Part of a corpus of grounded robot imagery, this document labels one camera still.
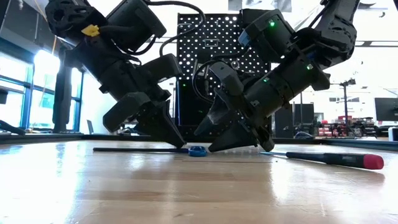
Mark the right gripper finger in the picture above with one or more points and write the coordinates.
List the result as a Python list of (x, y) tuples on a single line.
[(214, 115), (233, 138)]

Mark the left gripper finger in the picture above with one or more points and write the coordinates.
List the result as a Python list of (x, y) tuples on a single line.
[(149, 124), (174, 130)]

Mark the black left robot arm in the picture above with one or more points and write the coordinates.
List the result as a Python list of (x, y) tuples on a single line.
[(68, 15)]

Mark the tall black box holder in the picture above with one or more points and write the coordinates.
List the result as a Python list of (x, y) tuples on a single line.
[(186, 105)]

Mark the large black panel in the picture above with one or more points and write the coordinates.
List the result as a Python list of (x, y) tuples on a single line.
[(298, 119)]

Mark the yellow label tag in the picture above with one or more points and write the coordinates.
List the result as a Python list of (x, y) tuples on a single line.
[(90, 30)]

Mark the black upright pillar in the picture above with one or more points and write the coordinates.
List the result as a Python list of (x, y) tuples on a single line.
[(62, 102)]

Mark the red storage boxes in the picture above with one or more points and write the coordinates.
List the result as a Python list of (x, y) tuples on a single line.
[(326, 129)]

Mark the black pipe stand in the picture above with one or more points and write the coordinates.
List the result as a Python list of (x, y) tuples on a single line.
[(345, 109)]

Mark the black metal pegboard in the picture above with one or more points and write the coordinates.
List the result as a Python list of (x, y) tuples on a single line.
[(227, 34)]

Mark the dark ceiling panel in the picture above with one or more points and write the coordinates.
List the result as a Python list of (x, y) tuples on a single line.
[(280, 4)]

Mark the dark blue bar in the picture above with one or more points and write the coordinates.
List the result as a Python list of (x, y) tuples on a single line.
[(367, 143)]

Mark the large blue-framed window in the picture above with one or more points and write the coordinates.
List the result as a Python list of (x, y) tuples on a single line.
[(15, 109)]

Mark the long ceiling light strip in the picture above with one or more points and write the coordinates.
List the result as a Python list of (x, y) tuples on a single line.
[(379, 43)]

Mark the black computer monitor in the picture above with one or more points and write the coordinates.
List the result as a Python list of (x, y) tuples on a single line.
[(387, 109)]

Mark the black slanted strut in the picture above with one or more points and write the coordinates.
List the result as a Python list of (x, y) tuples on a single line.
[(9, 127)]

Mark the white plastic container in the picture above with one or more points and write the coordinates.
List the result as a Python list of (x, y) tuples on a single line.
[(394, 134)]

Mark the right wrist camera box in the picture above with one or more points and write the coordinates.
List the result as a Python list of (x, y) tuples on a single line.
[(267, 34)]

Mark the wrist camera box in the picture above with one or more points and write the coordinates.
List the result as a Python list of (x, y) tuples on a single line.
[(267, 34), (136, 21)]

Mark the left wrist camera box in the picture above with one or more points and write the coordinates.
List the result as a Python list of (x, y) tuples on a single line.
[(136, 21)]

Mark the small black camera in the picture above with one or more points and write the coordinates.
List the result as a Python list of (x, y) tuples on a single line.
[(348, 82)]

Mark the silver rectangular bracket hook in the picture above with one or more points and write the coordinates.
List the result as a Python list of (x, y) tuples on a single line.
[(211, 42)]

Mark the black aluminium rig frame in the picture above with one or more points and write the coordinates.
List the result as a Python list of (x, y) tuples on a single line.
[(46, 137)]

